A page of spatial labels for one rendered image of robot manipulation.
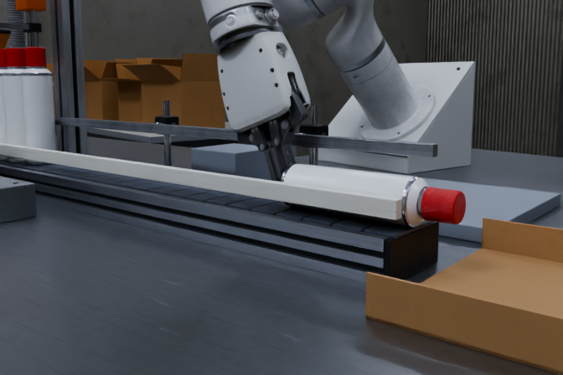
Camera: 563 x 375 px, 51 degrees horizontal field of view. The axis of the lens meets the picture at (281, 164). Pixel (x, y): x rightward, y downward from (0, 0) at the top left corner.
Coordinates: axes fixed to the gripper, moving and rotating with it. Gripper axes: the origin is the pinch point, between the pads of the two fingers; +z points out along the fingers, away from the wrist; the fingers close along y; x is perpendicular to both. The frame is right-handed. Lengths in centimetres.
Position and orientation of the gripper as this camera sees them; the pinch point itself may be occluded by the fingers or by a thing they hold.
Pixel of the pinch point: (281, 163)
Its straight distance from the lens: 71.1
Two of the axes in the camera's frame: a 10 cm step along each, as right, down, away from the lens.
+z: 2.7, 9.6, -0.8
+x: -6.3, 1.1, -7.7
